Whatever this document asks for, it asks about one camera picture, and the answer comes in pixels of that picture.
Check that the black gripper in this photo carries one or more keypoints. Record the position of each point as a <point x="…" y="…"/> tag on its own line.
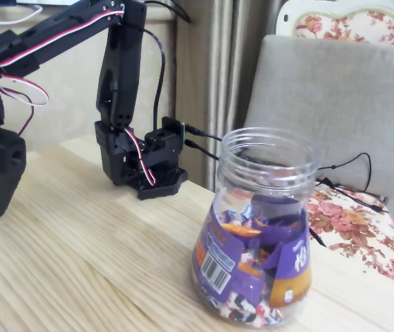
<point x="1" y="149"/>

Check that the white device edge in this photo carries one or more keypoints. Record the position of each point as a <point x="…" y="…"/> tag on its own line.
<point x="45" y="2"/>

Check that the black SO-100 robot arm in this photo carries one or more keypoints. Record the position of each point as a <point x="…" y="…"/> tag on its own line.
<point x="121" y="69"/>

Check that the clear plastic candy jar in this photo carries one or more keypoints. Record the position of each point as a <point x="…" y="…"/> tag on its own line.
<point x="217" y="269"/>

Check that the floral upholstered white chair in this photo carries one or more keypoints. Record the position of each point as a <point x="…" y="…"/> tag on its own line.
<point x="349" y="214"/>

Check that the beige curtain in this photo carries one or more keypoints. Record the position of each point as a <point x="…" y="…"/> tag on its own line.
<point x="217" y="69"/>

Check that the grey cushion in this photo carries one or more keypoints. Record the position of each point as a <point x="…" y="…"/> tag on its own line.
<point x="338" y="103"/>

